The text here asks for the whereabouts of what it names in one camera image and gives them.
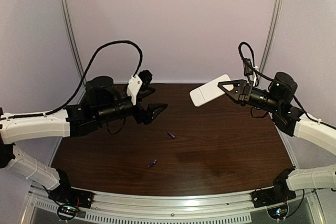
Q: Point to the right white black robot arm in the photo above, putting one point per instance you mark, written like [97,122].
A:
[291,120]

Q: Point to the left aluminium frame post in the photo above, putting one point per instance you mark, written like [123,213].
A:
[71,36]

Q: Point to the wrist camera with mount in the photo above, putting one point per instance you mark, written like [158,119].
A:
[251,76]
[137,83]

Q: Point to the aluminium frame post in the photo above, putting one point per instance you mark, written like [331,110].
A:
[276,12]
[71,36]

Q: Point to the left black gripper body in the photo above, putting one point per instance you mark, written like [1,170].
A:
[140,114]

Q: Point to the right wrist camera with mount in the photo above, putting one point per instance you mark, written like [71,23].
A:
[251,76]

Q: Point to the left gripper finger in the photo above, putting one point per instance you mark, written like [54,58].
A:
[145,91]
[154,109]

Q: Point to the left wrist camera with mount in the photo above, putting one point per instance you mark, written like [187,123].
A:
[137,83]

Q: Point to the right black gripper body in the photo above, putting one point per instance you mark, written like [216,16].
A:
[244,94]

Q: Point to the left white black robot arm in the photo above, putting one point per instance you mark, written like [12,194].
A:
[101,105]

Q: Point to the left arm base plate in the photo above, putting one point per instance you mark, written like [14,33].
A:
[74,197]

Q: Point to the white remote control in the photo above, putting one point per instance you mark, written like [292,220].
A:
[208,92]

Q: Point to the right aluminium frame post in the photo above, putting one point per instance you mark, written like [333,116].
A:
[276,12]

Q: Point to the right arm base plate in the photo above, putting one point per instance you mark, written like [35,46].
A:
[267,197]

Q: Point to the front aluminium rail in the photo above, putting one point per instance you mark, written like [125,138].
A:
[221,208]

